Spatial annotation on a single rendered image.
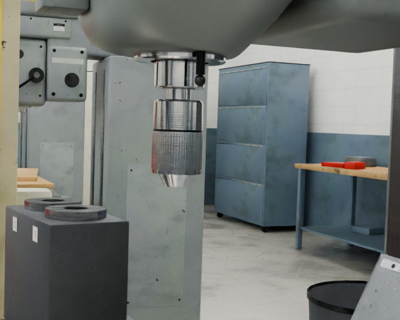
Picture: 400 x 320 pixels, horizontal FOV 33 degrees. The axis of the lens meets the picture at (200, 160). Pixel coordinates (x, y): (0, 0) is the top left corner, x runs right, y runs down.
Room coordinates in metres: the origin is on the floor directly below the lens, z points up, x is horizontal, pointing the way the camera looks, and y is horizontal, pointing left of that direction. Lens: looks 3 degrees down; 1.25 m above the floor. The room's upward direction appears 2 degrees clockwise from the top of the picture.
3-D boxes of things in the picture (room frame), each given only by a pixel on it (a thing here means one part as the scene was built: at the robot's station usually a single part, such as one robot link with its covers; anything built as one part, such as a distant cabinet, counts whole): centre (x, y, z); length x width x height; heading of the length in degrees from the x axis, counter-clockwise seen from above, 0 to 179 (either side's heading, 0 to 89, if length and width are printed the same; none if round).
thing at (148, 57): (0.63, 0.02, 1.31); 0.09 x 0.09 x 0.01
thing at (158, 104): (0.63, 0.02, 1.26); 0.05 x 0.05 x 0.01
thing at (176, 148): (0.63, 0.02, 1.23); 0.05 x 0.05 x 0.06
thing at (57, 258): (1.03, 0.21, 1.02); 0.22 x 0.12 x 0.20; 32
